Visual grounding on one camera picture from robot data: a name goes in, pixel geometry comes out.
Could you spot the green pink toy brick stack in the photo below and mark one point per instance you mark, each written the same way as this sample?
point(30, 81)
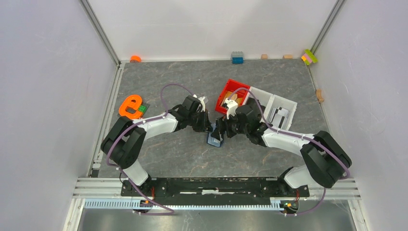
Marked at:
point(309, 58)

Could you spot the red plastic bin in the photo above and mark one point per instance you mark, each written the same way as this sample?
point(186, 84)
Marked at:
point(229, 88)

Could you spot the orange round cap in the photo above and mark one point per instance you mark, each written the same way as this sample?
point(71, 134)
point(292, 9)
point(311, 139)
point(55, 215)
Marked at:
point(135, 59)

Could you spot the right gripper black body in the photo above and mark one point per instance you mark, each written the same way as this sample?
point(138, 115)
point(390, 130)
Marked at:
point(234, 127)

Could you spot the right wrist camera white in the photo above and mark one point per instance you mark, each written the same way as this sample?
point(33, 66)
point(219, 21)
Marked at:
point(231, 107)

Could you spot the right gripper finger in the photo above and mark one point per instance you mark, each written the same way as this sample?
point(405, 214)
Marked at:
point(218, 133)
point(221, 122)

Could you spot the curved tan wooden piece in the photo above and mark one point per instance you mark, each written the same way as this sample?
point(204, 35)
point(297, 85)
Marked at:
point(319, 96)

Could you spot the green toy block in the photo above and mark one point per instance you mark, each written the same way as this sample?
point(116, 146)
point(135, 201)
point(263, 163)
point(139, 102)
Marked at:
point(142, 108)

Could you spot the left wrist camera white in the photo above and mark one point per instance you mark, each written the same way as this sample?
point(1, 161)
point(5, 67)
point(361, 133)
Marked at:
point(203, 101)

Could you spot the white plastic bin right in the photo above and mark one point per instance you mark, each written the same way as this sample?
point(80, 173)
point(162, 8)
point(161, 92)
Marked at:
point(278, 101)

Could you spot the blue grey toy brick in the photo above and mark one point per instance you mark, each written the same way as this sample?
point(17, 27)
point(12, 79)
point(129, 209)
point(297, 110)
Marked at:
point(237, 57)

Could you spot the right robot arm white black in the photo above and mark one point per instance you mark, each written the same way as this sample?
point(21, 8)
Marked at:
point(325, 161)

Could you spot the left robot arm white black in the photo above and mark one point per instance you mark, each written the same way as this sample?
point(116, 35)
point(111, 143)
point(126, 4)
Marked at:
point(124, 141)

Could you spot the black white cards in bin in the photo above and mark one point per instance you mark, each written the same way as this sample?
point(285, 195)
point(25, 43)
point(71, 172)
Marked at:
point(279, 117)

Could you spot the flat tan wooden block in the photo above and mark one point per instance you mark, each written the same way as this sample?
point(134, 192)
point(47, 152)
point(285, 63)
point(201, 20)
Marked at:
point(287, 56)

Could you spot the white plastic bin left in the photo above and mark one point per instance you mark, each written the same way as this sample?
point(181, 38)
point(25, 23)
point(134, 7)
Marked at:
point(263, 97)

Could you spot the white plastic bin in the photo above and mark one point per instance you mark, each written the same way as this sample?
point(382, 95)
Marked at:
point(278, 101)
point(263, 97)

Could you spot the orange plastic letter shape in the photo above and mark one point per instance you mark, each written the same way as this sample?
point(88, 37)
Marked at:
point(130, 107)

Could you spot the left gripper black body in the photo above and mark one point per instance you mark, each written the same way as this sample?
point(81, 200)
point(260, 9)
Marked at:
point(198, 121)

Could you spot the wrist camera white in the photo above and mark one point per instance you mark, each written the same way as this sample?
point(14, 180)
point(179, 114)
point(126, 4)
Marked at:
point(231, 107)
point(203, 101)

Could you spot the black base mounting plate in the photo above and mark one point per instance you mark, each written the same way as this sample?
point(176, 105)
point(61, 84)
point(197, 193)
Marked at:
point(219, 191)

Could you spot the navy blue card holder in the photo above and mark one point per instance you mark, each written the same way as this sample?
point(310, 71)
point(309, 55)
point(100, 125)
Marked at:
point(213, 141)

